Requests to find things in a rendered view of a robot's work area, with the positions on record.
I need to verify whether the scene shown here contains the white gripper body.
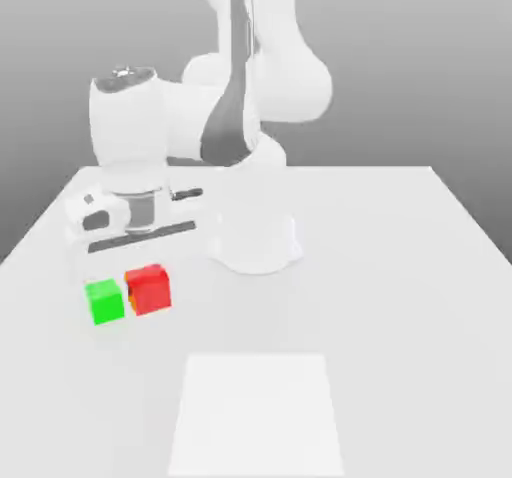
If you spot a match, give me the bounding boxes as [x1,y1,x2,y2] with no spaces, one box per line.
[78,219,200,276]

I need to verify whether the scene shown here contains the small red cube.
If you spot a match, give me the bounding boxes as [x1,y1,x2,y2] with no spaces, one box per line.
[124,263,173,318]

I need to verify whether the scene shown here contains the small green cube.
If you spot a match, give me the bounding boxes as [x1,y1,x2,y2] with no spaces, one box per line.
[83,278,126,326]

